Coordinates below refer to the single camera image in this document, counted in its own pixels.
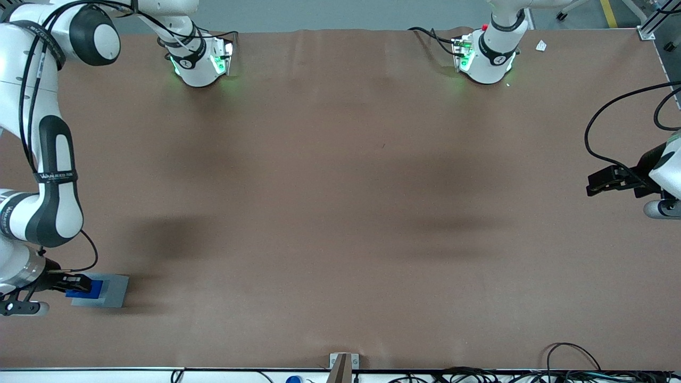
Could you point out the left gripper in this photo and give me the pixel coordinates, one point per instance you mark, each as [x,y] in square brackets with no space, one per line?
[640,174]

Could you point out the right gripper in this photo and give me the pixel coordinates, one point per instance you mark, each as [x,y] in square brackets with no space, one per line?
[52,280]

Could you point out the blue rectangular part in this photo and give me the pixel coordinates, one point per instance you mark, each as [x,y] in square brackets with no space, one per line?
[97,290]

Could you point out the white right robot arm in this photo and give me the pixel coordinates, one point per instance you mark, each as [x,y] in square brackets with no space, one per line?
[64,213]

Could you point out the gray square base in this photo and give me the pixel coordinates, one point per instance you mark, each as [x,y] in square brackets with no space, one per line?
[114,292]

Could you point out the small black block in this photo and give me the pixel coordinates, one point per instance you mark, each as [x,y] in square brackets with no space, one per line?
[669,46]

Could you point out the small white paper tag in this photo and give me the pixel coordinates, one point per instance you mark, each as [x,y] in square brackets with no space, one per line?
[541,46]

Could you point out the white leg with black caster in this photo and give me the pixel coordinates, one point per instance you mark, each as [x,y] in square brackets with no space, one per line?
[564,11]

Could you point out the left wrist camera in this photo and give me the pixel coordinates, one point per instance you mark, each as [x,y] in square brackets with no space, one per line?
[662,209]

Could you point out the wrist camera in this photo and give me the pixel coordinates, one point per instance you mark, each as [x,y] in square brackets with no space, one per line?
[662,209]
[21,308]

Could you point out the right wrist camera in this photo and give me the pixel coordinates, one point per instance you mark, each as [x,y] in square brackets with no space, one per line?
[21,308]

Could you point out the aluminium profile frame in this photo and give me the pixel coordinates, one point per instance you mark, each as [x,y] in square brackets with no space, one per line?
[652,24]

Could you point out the metal bracket with wooden bar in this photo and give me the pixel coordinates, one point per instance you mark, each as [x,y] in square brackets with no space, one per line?
[343,368]

